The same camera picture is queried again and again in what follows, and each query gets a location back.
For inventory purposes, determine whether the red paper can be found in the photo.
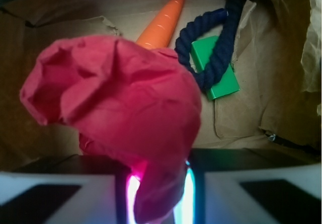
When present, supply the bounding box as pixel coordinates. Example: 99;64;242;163
20;35;202;223

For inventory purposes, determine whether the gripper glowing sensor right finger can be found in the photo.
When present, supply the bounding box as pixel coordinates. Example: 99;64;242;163
174;148;321;223

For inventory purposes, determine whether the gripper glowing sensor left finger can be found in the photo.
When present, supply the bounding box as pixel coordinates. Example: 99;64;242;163
1;155;134;223

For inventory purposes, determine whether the dark blue rope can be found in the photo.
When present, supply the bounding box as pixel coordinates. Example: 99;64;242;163
174;0;267;91

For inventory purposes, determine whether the orange toy carrot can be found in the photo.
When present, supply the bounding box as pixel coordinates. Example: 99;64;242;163
136;0;185;49

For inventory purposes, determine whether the green wooden block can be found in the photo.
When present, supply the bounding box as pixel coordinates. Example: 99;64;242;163
190;36;240;101

